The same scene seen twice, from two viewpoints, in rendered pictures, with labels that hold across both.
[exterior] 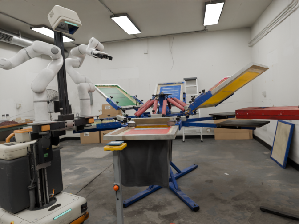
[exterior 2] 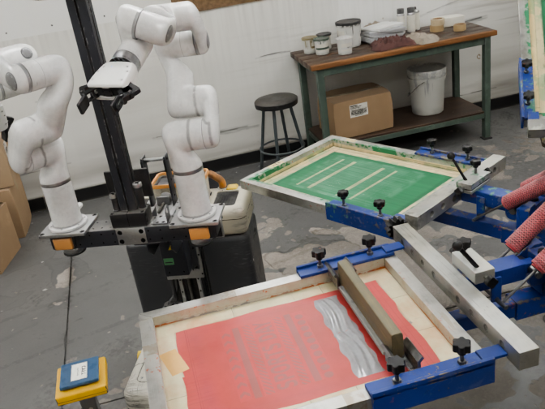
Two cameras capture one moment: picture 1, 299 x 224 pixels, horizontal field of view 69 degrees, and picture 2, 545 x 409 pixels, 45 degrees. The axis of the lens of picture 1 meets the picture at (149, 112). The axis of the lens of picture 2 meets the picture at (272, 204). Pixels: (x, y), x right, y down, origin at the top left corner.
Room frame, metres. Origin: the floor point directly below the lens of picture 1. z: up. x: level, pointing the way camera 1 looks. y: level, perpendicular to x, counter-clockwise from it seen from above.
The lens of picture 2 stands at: (1.53, -1.25, 2.02)
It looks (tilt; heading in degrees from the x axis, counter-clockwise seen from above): 25 degrees down; 67
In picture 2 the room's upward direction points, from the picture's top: 9 degrees counter-clockwise
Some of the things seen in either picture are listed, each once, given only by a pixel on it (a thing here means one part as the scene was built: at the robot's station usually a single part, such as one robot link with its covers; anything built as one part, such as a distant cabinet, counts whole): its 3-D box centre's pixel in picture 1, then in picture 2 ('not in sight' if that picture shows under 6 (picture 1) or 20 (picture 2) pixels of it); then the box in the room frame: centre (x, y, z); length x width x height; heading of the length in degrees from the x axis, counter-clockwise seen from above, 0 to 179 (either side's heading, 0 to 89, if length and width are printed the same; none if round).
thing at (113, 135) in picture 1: (147, 129); (297, 341); (2.07, 0.03, 0.97); 0.79 x 0.58 x 0.04; 168
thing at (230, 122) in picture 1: (206, 124); not in sight; (2.66, -0.69, 0.91); 1.34 x 0.40 x 0.08; 48
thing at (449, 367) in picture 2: (178, 125); (430, 381); (2.25, -0.30, 0.98); 0.30 x 0.05 x 0.07; 168
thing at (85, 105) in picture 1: (84, 108); (193, 190); (2.05, 0.61, 1.21); 0.16 x 0.13 x 0.15; 58
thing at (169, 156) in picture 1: (169, 154); not in sight; (1.98, -0.17, 0.74); 0.46 x 0.04 x 0.42; 168
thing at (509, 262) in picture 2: not in sight; (491, 273); (2.62, -0.09, 1.02); 0.17 x 0.06 x 0.05; 168
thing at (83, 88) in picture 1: (84, 91); (186, 145); (2.05, 0.60, 1.37); 0.13 x 0.10 x 0.16; 149
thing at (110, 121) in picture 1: (98, 117); (388, 164); (2.82, 0.67, 1.05); 1.08 x 0.61 x 0.23; 108
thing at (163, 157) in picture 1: (142, 162); not in sight; (1.79, 0.09, 0.74); 0.45 x 0.03 x 0.43; 78
